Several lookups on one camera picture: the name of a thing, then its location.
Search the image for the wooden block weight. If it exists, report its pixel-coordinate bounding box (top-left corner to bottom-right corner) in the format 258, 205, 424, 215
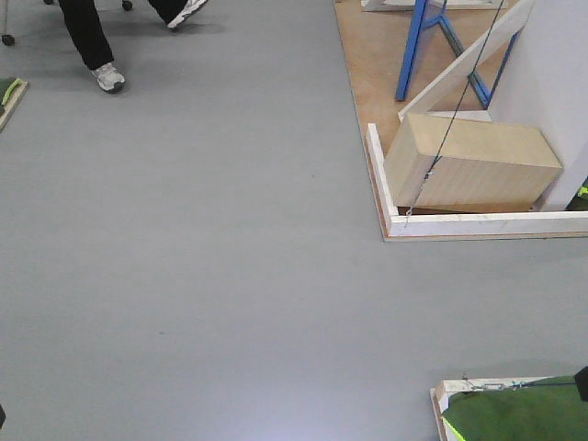
384, 114, 562, 213

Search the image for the white diagonal wooden brace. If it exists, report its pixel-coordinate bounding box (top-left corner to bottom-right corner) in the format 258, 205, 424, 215
398, 0, 535, 120

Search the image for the plywood base platform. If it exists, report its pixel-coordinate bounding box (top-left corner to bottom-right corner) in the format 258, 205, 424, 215
334, 0, 588, 243

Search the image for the person in black trousers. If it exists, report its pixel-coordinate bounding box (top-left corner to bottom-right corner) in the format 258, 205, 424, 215
58, 0, 208, 94

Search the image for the green sandbag far left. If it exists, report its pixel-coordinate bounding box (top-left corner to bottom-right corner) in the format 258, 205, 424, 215
0, 77, 24, 113

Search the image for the green sandbag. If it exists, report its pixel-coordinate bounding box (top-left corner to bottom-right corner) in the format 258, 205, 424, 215
0, 77, 24, 113
441, 376, 587, 440

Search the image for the green sandbag near right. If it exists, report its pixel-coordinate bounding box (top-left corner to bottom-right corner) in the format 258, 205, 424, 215
441, 376, 587, 440

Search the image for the black robot part right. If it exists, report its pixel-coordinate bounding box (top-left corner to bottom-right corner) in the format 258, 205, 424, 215
573, 367, 588, 402

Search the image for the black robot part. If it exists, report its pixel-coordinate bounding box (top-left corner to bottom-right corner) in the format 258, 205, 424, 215
573, 367, 588, 402
0, 405, 6, 429

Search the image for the black robot part left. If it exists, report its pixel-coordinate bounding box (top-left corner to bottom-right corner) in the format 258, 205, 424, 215
0, 405, 6, 429

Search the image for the white wooden border frame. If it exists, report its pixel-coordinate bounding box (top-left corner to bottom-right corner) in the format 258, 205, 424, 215
365, 123, 587, 242

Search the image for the blue metal support frame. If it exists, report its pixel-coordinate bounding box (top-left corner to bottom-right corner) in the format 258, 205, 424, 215
395, 0, 520, 110

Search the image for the dark tension rope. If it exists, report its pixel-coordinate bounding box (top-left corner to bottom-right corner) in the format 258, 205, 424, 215
403, 0, 502, 230

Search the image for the white wall panel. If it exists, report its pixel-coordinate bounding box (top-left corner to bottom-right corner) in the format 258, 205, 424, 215
490, 1, 587, 211

